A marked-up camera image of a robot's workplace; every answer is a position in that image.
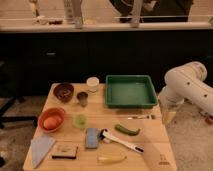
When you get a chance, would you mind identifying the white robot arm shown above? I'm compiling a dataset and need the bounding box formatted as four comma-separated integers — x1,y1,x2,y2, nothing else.
159,61,213,124

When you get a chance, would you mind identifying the white paper cup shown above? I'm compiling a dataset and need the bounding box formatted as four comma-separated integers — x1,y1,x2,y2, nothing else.
86,77,99,92

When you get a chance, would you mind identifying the green plastic cup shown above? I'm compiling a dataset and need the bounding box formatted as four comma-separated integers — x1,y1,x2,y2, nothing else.
73,114,86,130

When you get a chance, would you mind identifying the green plastic tray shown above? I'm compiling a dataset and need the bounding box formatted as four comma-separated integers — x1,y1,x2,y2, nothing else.
105,75,158,109

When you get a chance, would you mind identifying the dark red bowl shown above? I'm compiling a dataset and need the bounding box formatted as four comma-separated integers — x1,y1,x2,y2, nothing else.
53,83,74,103

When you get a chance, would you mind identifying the blue sponge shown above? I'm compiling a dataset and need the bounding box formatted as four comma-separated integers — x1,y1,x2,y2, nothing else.
85,128,99,149

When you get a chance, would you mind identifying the small metal utensil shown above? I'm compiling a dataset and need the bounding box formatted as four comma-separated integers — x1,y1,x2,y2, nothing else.
127,115,156,120

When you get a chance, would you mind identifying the orange bowl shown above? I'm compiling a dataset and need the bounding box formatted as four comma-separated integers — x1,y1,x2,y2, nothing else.
38,108,65,133

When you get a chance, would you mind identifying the orange fruit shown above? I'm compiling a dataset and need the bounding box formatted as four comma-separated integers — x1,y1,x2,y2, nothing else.
43,116,62,130

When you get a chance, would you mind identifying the small flat box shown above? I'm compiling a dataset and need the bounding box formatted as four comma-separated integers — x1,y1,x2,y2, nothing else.
51,144,78,159

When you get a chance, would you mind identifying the grey folded cloth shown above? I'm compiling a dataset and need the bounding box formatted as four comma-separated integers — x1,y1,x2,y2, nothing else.
31,134,56,168

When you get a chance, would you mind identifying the white handled brush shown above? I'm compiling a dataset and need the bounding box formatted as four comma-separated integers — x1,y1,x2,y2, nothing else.
100,129,144,154

